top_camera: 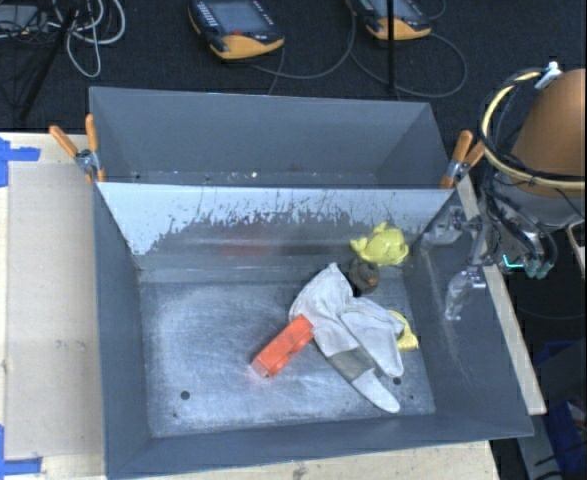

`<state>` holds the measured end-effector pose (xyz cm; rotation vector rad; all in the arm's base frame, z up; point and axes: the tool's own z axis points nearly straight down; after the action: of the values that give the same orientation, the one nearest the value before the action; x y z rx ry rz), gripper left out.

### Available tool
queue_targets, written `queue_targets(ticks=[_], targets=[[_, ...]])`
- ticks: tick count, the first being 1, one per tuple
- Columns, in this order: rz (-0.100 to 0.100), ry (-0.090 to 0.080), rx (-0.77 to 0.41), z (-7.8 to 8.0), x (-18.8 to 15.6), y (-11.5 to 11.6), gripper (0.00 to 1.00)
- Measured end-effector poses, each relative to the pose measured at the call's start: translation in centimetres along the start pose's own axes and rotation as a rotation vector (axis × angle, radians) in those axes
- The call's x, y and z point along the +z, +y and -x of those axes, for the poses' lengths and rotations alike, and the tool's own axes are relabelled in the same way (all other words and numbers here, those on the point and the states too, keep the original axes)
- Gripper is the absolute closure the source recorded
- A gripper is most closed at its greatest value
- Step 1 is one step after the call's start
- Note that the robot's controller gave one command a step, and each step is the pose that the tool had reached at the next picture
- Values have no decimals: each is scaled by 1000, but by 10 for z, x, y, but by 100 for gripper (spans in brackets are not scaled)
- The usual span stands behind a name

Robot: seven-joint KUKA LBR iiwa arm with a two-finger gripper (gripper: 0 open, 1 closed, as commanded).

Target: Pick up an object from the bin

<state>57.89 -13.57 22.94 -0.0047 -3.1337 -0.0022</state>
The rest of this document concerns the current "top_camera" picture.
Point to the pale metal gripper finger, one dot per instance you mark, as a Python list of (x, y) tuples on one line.
[(460, 293), (445, 230)]

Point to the yellow toy animal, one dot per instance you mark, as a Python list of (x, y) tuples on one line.
[(380, 245)]

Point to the yellow soft toy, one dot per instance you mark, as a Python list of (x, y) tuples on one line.
[(408, 338)]

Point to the dark brown round toy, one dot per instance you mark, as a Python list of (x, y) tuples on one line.
[(364, 275)]

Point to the orange plastic box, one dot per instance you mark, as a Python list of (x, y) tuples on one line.
[(283, 345)]

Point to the grey metal bin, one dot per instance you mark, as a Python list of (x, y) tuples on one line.
[(223, 368)]

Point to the pale brown flat board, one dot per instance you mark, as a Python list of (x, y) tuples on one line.
[(48, 318)]

